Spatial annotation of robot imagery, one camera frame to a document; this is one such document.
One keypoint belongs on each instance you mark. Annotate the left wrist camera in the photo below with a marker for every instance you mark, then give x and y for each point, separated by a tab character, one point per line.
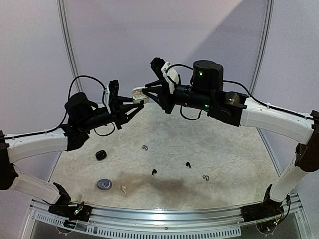
110	97

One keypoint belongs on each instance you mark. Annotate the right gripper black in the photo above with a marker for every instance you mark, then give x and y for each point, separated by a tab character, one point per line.
166	93

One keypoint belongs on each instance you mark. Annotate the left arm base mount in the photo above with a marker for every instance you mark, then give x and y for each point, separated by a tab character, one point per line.
72	211

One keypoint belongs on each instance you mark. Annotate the blue grey charging case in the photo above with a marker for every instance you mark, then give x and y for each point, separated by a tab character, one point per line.
104	184

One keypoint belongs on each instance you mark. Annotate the black earbud charging case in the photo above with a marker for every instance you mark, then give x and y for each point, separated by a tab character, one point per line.
100	155

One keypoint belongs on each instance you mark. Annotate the aluminium frame post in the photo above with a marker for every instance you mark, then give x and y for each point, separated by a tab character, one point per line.
263	43
66	37

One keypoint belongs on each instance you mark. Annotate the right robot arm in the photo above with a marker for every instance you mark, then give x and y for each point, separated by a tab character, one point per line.
205	92

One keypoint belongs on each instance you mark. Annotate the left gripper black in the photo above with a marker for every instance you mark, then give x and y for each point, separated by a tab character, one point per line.
117	111

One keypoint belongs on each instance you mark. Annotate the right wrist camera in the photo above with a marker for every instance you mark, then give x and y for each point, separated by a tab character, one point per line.
171	76

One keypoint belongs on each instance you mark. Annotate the left aluminium frame post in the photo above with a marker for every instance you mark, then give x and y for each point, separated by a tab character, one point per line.
66	37

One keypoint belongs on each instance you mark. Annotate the white earbud charging case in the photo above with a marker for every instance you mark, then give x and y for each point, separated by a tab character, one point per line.
138	96

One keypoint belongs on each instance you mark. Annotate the right aluminium frame post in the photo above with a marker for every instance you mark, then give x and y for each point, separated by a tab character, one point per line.
263	43

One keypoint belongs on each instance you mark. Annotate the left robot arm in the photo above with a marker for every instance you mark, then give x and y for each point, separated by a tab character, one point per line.
84	115

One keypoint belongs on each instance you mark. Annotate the silver earbud pair right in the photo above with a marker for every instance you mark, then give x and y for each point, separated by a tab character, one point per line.
206	178

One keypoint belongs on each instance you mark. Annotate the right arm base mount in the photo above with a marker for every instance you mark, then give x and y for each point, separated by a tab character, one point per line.
265	209

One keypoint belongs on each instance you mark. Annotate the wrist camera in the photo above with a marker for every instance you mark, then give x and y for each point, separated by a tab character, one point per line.
171	76
110	97

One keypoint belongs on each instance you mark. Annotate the aluminium front rail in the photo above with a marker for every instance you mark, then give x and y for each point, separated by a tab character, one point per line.
118	223

